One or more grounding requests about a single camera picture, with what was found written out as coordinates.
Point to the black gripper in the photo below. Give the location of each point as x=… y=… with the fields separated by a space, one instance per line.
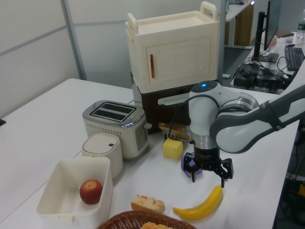
x=207 y=158

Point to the yellow toy banana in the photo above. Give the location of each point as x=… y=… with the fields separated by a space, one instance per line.
x=202 y=206

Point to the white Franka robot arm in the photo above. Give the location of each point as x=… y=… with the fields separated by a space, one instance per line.
x=238 y=124

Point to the white open plastic container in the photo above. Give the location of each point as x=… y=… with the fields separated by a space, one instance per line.
x=59 y=202

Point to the purple foam cube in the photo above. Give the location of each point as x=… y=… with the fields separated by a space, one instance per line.
x=184 y=167

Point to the yellow foam cube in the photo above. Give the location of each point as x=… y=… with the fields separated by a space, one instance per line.
x=172 y=149

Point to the brown toy bread slice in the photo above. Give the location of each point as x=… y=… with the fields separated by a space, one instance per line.
x=178 y=133

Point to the dark brown drawer unit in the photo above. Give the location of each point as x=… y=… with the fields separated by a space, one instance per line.
x=152 y=107

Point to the brown wicker basket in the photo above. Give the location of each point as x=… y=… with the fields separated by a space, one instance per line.
x=128 y=220

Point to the black electronics box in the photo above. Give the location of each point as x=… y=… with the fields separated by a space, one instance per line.
x=257 y=76

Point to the cream and silver toaster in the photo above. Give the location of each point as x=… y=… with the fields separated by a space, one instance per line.
x=112 y=128

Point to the small white lidded bin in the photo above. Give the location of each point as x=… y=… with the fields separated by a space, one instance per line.
x=102 y=150

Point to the red toy apple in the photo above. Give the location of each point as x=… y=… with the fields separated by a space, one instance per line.
x=91 y=192

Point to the black monitor stand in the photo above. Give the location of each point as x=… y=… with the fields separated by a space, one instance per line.
x=261 y=43

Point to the black keyboard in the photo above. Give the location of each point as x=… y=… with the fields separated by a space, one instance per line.
x=295 y=58

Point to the wooden background desk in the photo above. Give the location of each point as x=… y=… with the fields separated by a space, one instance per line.
x=240 y=26

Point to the black computer monitor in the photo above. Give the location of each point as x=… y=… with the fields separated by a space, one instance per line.
x=271 y=23

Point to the clear water bottle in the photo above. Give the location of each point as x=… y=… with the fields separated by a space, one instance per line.
x=301 y=29

